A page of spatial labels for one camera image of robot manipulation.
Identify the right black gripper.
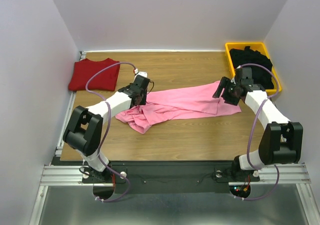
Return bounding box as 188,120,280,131
212,76,241,106

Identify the pink t shirt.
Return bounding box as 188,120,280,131
115,81,241,134

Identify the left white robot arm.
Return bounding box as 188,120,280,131
62,83,148,182

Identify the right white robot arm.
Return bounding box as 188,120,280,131
213,76,303,180

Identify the black t shirts pile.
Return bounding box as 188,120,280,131
229,46,274,90

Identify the folded red t shirt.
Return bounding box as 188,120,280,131
68,58,120,92

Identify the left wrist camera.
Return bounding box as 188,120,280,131
133,69,155,95

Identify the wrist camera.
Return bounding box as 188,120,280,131
234,67,254,86
133,69,155,95

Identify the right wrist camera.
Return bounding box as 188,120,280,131
234,67,254,86

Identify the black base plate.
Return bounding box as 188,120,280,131
82,160,261,195

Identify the aluminium frame rail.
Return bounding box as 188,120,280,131
29,162,314,225

